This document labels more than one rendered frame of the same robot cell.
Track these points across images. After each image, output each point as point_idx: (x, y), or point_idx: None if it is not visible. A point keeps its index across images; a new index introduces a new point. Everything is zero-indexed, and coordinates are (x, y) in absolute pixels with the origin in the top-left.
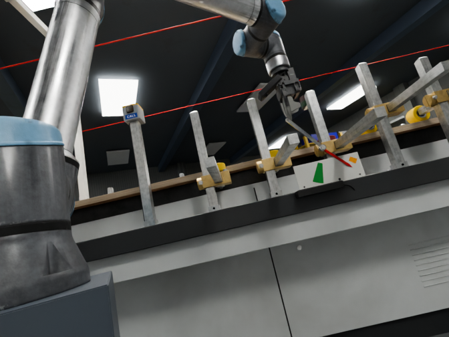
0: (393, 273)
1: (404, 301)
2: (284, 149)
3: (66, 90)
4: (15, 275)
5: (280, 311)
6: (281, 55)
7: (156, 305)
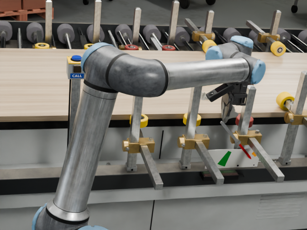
0: (241, 208)
1: (238, 225)
2: (210, 173)
3: (94, 172)
4: None
5: (148, 221)
6: None
7: None
